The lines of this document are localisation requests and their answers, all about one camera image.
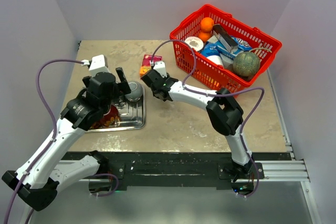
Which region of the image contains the green netted melon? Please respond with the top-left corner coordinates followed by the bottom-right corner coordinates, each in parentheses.
top-left (233, 47), bottom-right (272, 78)

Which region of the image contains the blue Harry's box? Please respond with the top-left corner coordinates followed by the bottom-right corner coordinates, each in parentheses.
top-left (216, 45), bottom-right (240, 68)

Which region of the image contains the Scrub Mommy sponge pack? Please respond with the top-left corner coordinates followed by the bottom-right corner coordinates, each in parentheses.
top-left (139, 54), bottom-right (163, 77)

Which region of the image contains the dark long carton box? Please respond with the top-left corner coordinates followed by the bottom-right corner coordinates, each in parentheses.
top-left (213, 24), bottom-right (238, 53)

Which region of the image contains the red floral mug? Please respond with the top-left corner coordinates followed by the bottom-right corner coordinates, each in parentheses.
top-left (90, 105), bottom-right (120, 130)

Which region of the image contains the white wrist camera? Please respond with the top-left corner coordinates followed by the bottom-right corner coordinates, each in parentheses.
top-left (81, 55), bottom-right (110, 77)
top-left (151, 60), bottom-right (167, 78)

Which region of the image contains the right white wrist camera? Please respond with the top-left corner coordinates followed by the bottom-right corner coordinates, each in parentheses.
top-left (151, 60), bottom-right (167, 78)

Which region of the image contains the blue plastic snack bag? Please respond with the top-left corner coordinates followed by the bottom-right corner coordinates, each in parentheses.
top-left (200, 41), bottom-right (220, 58)

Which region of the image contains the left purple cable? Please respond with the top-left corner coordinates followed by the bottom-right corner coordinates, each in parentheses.
top-left (2, 59), bottom-right (119, 224)

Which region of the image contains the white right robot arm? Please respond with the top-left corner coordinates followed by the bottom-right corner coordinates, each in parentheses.
top-left (141, 69), bottom-right (260, 179)

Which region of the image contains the lower orange fruit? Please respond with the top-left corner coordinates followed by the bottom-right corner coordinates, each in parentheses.
top-left (198, 31), bottom-right (212, 42)

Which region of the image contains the steel drying tray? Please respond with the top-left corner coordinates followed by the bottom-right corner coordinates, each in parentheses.
top-left (88, 85), bottom-right (146, 133)

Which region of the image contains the orange fruit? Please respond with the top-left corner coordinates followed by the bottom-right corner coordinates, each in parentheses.
top-left (198, 31), bottom-right (212, 42)
top-left (200, 17), bottom-right (214, 33)

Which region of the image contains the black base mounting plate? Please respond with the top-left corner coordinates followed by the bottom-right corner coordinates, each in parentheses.
top-left (62, 150), bottom-right (263, 192)

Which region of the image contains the light grey-blue upside-down mug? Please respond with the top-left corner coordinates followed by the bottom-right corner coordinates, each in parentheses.
top-left (125, 81), bottom-right (143, 102)

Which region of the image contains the blue M&M's bag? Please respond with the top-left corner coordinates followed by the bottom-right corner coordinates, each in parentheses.
top-left (232, 37), bottom-right (252, 51)

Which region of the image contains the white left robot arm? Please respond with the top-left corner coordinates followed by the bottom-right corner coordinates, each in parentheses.
top-left (2, 72), bottom-right (119, 211)

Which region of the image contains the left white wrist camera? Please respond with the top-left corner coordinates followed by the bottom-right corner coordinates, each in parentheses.
top-left (81, 55), bottom-right (110, 77)

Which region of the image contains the upper orange fruit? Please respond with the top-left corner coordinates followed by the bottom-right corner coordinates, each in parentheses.
top-left (200, 17), bottom-right (214, 33)

